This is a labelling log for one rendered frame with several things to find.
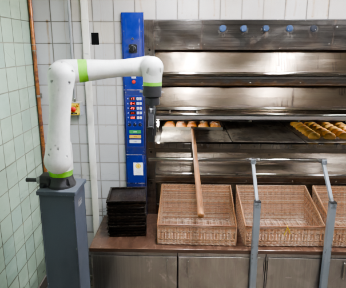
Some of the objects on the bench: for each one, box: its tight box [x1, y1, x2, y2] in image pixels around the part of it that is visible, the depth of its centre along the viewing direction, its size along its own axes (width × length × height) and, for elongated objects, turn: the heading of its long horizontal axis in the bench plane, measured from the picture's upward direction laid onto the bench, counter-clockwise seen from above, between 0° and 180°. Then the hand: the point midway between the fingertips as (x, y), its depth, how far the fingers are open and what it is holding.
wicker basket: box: [156, 183, 238, 246], centre depth 280 cm, size 49×56×28 cm
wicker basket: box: [312, 185, 346, 247], centre depth 277 cm, size 49×56×28 cm
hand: (152, 136), depth 193 cm, fingers open, 13 cm apart
